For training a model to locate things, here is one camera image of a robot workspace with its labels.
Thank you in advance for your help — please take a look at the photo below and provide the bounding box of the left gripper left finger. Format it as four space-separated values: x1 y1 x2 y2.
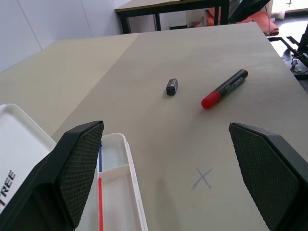
0 120 104 231

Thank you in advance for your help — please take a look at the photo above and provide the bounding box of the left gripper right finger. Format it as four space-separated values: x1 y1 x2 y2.
228 122 308 231

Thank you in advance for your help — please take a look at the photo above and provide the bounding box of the red and black marker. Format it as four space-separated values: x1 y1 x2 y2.
201 69 249 109

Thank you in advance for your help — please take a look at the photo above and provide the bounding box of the black eraser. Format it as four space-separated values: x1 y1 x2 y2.
165 77 180 97

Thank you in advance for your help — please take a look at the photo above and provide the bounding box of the white plastic pencil case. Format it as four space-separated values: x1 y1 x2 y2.
0 103 149 231

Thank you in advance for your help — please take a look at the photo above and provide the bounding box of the black chair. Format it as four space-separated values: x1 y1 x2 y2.
227 0 271 24

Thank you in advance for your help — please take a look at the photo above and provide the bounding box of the black framed table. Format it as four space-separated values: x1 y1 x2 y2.
114 0 231 35

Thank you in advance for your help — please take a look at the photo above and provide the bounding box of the black metal floor frame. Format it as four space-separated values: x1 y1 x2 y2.
269 24 308 81

